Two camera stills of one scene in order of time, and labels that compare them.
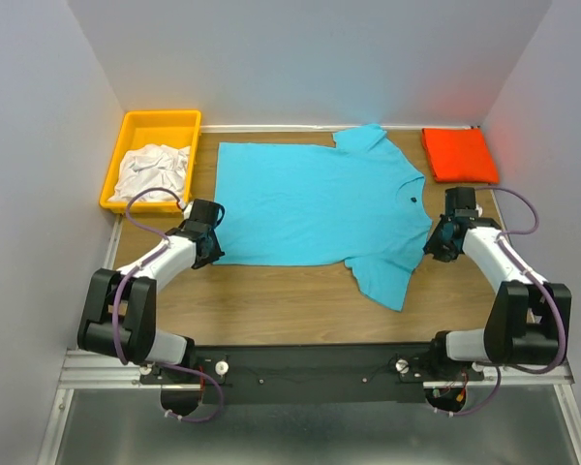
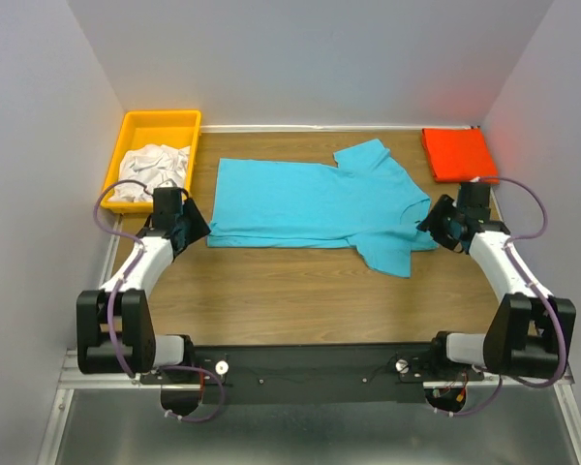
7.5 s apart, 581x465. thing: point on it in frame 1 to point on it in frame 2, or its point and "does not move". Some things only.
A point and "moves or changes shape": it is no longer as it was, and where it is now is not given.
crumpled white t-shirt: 152,166 does not move
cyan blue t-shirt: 359,201 moves or changes shape
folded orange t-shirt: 460,155 does not move
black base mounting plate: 312,373 does not move
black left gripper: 215,254 to 199,228
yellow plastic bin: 176,128 does not move
